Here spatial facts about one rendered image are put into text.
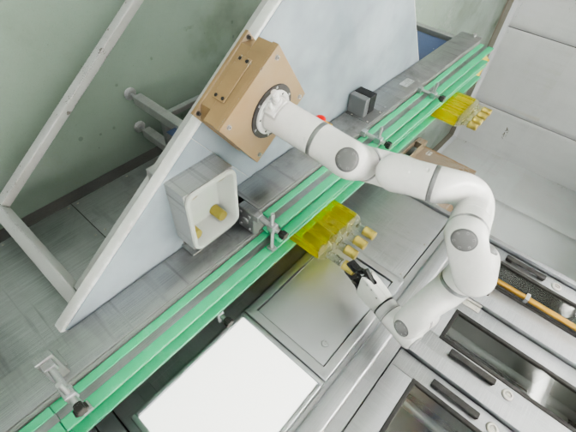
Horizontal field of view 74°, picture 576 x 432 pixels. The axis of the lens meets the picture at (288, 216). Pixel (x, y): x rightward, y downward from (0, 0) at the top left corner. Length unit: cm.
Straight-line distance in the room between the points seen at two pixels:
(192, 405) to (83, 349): 33
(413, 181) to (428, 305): 32
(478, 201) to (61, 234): 144
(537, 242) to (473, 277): 563
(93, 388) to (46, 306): 49
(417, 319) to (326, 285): 43
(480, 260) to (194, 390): 84
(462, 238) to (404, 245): 77
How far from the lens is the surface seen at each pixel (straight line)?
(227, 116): 94
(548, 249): 651
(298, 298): 134
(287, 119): 99
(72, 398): 100
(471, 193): 93
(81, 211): 176
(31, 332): 150
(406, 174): 89
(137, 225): 108
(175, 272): 120
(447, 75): 213
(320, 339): 128
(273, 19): 111
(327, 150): 93
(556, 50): 694
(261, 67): 96
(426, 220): 172
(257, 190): 125
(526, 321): 160
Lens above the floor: 144
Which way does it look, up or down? 24 degrees down
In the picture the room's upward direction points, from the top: 124 degrees clockwise
